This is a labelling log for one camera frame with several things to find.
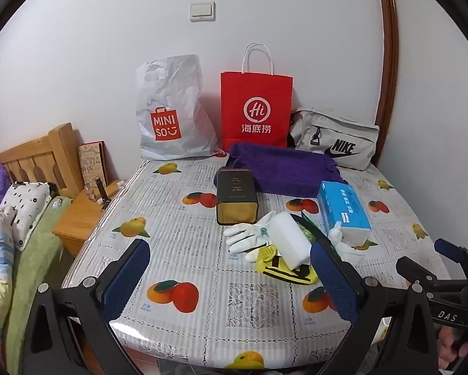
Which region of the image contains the green packet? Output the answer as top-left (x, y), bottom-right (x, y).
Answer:
top-left (292, 213), bottom-right (328, 243)

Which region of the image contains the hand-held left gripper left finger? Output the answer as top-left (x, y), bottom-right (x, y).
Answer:
top-left (23, 237), bottom-right (152, 375)

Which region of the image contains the white sponge block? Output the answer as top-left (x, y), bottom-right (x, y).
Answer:
top-left (270, 212), bottom-right (313, 270)

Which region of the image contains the fruit print tablecloth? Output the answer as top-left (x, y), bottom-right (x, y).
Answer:
top-left (61, 152), bottom-right (451, 370)

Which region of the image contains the wooden nightstand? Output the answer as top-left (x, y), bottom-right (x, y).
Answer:
top-left (52, 182), bottom-right (125, 256)

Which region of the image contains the person's right hand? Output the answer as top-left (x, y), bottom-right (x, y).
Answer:
top-left (437, 326), bottom-right (468, 372)

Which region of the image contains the dark green tin box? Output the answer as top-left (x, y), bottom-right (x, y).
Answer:
top-left (215, 168), bottom-right (258, 226)

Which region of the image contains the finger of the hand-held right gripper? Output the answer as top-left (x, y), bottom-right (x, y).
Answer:
top-left (397, 257), bottom-right (468, 284)
top-left (434, 238), bottom-right (468, 272)

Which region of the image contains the blue tissue pack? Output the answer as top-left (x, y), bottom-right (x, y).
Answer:
top-left (317, 181), bottom-right (372, 243)

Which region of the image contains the wooden bed headboard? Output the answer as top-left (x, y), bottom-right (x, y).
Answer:
top-left (0, 123), bottom-right (84, 200)

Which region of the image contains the white light switch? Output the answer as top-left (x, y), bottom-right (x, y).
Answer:
top-left (189, 2), bottom-right (216, 22)

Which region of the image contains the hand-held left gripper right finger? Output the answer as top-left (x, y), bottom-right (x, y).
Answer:
top-left (310, 236), bottom-right (440, 375)

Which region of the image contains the green blanket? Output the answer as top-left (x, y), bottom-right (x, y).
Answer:
top-left (3, 195), bottom-right (74, 375)

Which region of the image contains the white plastic shopping bag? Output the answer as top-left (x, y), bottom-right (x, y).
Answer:
top-left (135, 55), bottom-right (227, 161)

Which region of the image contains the white dotted pillow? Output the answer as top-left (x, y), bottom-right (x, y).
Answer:
top-left (0, 182), bottom-right (53, 251)

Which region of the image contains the grey waist bag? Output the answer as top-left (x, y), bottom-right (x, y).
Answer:
top-left (289, 108), bottom-right (380, 171)

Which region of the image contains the purple towel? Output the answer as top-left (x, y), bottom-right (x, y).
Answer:
top-left (225, 142), bottom-right (348, 195)

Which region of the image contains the yellow black pouch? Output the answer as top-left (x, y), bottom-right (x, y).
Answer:
top-left (256, 244), bottom-right (320, 285)

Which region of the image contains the red paper bag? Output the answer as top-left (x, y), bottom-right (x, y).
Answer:
top-left (220, 44), bottom-right (294, 153)

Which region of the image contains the brown wooden door frame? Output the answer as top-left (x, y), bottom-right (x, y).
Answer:
top-left (375, 0), bottom-right (399, 165)

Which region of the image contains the patterned book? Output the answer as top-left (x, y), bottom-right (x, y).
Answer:
top-left (78, 140), bottom-right (110, 188)

